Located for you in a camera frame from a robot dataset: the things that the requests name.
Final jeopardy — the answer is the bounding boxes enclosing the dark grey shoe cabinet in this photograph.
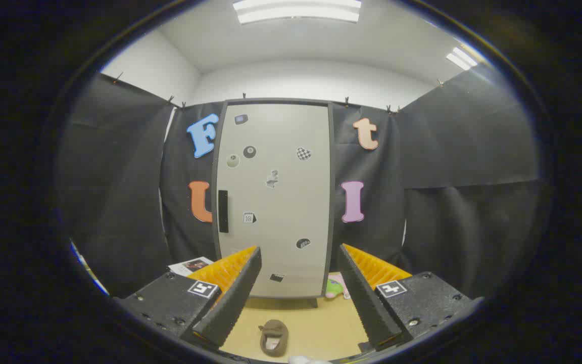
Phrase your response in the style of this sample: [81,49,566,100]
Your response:
[212,98,335,308]

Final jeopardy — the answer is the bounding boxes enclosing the pink green plush toy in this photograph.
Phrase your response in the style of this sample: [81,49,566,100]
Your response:
[325,272,351,300]

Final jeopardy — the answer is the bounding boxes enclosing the white book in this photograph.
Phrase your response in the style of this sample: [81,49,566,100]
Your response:
[168,257,214,277]

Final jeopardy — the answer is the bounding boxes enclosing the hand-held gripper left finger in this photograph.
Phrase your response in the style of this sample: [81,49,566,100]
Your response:
[114,246,263,350]

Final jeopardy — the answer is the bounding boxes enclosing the long ceiling light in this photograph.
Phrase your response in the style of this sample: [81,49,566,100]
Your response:
[233,0,362,25]

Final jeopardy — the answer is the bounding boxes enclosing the light grey shoe cabinet door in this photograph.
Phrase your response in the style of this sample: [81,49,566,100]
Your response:
[215,103,331,299]

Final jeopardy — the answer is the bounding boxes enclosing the black door handle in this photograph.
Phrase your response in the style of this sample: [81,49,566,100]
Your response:
[218,190,229,234]

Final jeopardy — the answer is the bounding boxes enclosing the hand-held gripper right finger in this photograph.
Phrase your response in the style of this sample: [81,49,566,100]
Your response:
[338,243,484,353]

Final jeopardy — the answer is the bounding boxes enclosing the black backdrop cloth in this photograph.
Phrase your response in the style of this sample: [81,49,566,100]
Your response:
[59,65,542,299]

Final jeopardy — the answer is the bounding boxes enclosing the brown fuzzy shoe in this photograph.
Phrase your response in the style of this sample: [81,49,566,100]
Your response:
[259,319,289,357]

